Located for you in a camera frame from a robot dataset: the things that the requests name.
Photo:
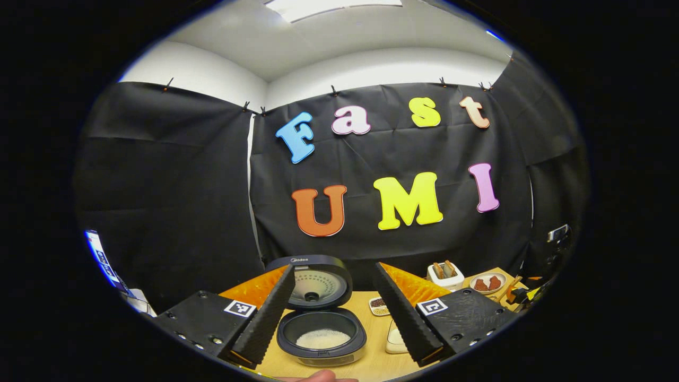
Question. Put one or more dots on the black rice cooker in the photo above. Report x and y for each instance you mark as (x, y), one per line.
(318, 284)

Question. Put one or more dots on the wooden spoon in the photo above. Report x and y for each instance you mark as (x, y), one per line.
(512, 285)

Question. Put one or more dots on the small ceiling light panel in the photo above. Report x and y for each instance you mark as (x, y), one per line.
(494, 35)

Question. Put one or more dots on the white round plate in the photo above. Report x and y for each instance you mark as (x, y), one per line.
(488, 274)

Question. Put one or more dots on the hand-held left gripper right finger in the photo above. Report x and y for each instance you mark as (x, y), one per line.
(403, 318)

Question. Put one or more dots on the clear rice container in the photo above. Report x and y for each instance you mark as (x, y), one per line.
(393, 339)

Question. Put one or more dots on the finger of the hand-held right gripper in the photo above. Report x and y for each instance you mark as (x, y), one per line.
(512, 295)

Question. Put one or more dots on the brown meat piece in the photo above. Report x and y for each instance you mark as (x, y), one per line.
(480, 285)
(495, 283)

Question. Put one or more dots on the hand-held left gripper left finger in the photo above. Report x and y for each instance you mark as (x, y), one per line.
(265, 323)

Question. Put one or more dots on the white divided bean dish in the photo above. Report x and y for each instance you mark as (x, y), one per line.
(377, 303)

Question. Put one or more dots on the toast slice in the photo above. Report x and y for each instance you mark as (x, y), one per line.
(451, 268)
(438, 270)

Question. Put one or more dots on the white toaster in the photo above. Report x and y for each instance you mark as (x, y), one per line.
(448, 283)

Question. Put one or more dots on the computer monitor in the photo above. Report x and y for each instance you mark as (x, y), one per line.
(103, 260)

